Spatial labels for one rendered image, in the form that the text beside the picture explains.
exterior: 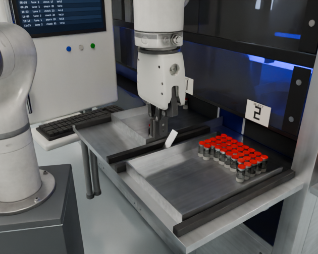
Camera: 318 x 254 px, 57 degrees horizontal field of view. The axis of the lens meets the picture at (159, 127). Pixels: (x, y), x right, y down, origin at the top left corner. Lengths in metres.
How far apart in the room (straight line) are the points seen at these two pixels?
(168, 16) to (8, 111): 0.42
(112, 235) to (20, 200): 1.15
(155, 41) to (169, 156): 0.49
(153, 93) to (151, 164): 0.38
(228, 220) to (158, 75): 0.37
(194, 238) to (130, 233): 1.28
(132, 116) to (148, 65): 0.69
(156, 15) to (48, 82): 0.97
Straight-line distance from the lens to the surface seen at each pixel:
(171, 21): 0.50
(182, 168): 0.86
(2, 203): 0.85
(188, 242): 0.65
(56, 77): 1.41
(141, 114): 1.22
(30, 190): 0.83
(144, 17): 0.50
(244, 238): 1.16
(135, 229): 1.94
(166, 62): 0.50
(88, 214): 2.08
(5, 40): 0.72
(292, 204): 0.95
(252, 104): 0.92
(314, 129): 0.83
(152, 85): 0.53
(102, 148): 0.98
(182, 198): 0.75
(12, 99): 0.75
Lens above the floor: 1.35
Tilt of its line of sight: 25 degrees down
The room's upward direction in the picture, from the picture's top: straight up
